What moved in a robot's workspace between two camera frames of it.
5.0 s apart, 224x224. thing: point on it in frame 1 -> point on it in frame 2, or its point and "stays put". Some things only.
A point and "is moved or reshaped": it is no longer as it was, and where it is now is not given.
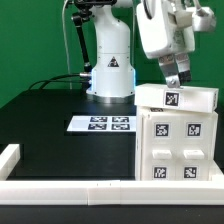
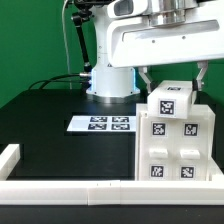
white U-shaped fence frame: [106, 192] stays put
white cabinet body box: [176, 146] stays put
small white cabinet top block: [184, 98] is moved or reshaped
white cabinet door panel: [195, 140] is moved or reshaped
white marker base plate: [103, 123] stays put
